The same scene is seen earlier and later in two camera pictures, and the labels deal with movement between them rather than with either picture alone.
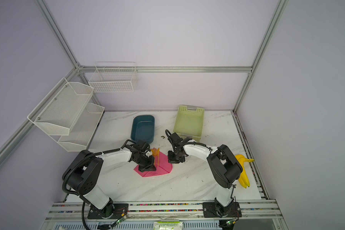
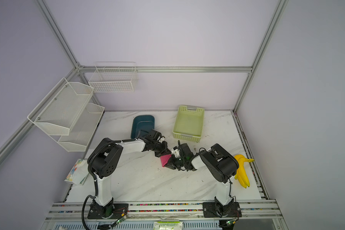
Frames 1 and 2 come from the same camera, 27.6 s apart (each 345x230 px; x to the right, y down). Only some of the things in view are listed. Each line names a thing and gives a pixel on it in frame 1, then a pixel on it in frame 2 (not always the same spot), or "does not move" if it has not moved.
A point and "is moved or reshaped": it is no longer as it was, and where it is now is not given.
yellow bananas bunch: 243,178 does not move
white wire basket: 114,76 does not move
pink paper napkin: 164,166 is moved or reshaped
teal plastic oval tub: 143,128 does not move
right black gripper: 171,160 → 172,161
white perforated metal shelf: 67,114 does not move
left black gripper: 150,166 → 165,151
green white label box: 168,225 does not move
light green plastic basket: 189,122 does not move
